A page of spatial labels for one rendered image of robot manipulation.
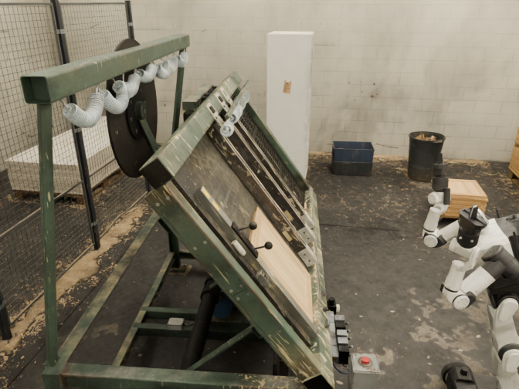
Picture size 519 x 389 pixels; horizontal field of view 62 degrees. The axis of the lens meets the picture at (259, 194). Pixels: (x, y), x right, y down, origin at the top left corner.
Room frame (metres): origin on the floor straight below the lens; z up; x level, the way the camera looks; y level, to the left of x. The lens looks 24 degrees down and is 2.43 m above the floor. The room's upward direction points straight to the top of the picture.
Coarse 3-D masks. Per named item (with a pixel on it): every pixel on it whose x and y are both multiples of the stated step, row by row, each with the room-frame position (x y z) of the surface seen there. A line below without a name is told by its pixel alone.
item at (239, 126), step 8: (224, 96) 2.86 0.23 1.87; (248, 96) 2.91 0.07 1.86; (240, 128) 2.87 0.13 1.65; (248, 136) 2.87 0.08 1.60; (256, 144) 2.91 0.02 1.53; (256, 152) 2.86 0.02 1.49; (264, 160) 2.86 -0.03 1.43; (272, 168) 2.86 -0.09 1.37; (272, 176) 2.85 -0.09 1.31; (280, 184) 2.85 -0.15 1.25; (288, 192) 2.84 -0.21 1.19; (296, 200) 2.88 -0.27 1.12; (296, 208) 2.84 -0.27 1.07; (304, 216) 2.83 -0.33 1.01; (312, 224) 2.83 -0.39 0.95
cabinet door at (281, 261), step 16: (256, 208) 2.25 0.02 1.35; (256, 240) 1.94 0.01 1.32; (272, 240) 2.12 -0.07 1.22; (272, 256) 1.97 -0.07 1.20; (288, 256) 2.16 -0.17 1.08; (288, 272) 2.00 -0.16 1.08; (304, 272) 2.20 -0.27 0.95; (288, 288) 1.86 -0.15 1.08; (304, 288) 2.05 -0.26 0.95; (304, 304) 1.90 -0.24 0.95
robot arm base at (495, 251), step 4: (492, 248) 1.83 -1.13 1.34; (496, 248) 1.79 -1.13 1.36; (500, 248) 1.76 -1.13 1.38; (488, 252) 1.81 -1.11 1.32; (492, 252) 1.78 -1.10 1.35; (496, 252) 1.75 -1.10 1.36; (500, 252) 1.75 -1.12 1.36; (484, 256) 1.80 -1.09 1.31; (488, 256) 1.77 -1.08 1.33; (492, 256) 1.75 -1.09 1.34; (496, 256) 1.74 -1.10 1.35; (484, 260) 1.80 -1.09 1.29; (488, 260) 1.80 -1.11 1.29; (500, 276) 1.76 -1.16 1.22; (504, 276) 1.75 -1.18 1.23; (512, 276) 1.70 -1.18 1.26; (516, 276) 1.69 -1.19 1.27
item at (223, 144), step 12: (216, 120) 2.38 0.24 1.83; (216, 132) 2.40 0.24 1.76; (216, 144) 2.40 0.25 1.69; (228, 144) 2.39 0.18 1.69; (228, 156) 2.39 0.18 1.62; (240, 156) 2.44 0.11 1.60; (240, 168) 2.39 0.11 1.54; (252, 180) 2.38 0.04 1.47; (252, 192) 2.38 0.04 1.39; (264, 192) 2.38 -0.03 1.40; (264, 204) 2.38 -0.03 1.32; (276, 204) 2.43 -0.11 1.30; (276, 216) 2.37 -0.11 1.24; (288, 228) 2.37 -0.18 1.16; (300, 240) 2.36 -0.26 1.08; (300, 252) 2.36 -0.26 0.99; (312, 252) 2.39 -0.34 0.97; (312, 264) 2.35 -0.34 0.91
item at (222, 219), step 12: (204, 204) 1.76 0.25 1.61; (216, 204) 1.79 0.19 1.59; (216, 216) 1.75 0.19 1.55; (228, 228) 1.75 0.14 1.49; (240, 240) 1.74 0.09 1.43; (252, 264) 1.74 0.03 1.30; (264, 264) 1.77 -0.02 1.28; (276, 288) 1.73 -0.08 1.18; (288, 300) 1.73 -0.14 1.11; (300, 312) 1.74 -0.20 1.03; (300, 324) 1.72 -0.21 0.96; (312, 324) 1.75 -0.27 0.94; (312, 336) 1.72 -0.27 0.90
